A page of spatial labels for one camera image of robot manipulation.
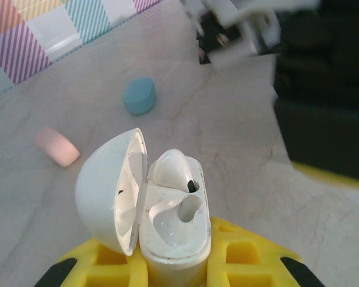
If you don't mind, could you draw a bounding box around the teal earbud charging case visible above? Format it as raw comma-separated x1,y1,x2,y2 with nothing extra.
121,76,157,117

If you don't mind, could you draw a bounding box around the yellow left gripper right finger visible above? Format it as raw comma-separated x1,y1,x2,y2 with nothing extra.
202,215,320,287

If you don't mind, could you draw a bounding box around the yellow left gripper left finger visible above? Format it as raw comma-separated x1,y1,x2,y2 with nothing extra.
34,236,150,287

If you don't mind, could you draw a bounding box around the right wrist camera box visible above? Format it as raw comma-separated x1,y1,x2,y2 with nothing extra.
179,0,284,70

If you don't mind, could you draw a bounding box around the pink earbud charging case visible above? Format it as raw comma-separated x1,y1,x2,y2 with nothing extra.
34,126,81,169

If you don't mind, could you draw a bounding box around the white earbud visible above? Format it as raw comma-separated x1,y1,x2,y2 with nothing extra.
151,148,199,194

